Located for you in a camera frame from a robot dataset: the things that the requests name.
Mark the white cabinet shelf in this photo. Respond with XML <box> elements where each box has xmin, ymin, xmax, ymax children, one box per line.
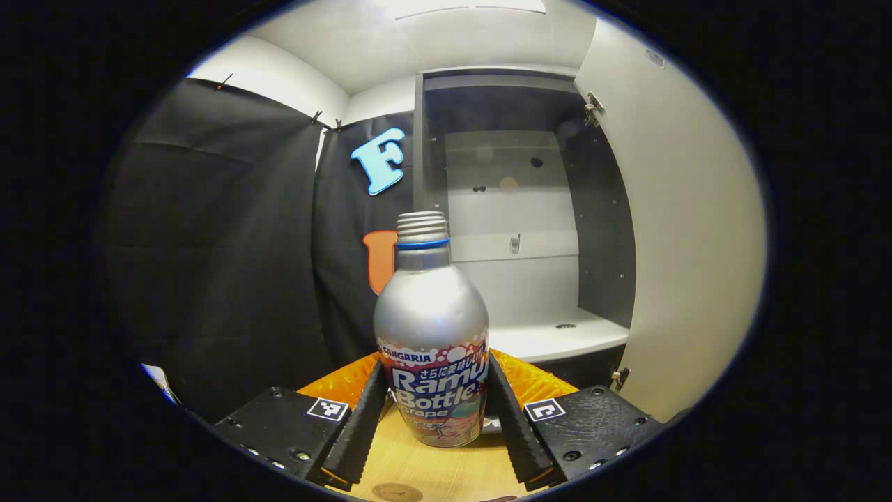
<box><xmin>488</xmin><ymin>307</ymin><xmax>630</xmax><ymax>364</ymax></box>

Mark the silver bottle with printed label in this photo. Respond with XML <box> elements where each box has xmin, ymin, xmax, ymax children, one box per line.
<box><xmin>373</xmin><ymin>211</ymin><xmax>490</xmax><ymax>448</ymax></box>

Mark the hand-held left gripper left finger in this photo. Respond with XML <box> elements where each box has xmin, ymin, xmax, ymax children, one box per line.
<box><xmin>213</xmin><ymin>353</ymin><xmax>391</xmax><ymax>491</ymax></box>

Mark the beige cabinet door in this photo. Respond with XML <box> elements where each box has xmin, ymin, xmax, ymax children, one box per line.
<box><xmin>573</xmin><ymin>14</ymin><xmax>767</xmax><ymax>424</ymax></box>

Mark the round brown coaster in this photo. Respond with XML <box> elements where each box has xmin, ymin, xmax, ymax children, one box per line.
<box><xmin>371</xmin><ymin>482</ymin><xmax>424</xmax><ymax>502</ymax></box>

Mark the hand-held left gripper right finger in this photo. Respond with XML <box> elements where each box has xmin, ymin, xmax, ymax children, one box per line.
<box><xmin>486</xmin><ymin>349</ymin><xmax>666</xmax><ymax>491</ymax></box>

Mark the black backdrop cloth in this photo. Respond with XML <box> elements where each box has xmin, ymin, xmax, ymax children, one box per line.
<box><xmin>98</xmin><ymin>77</ymin><xmax>419</xmax><ymax>423</ymax></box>

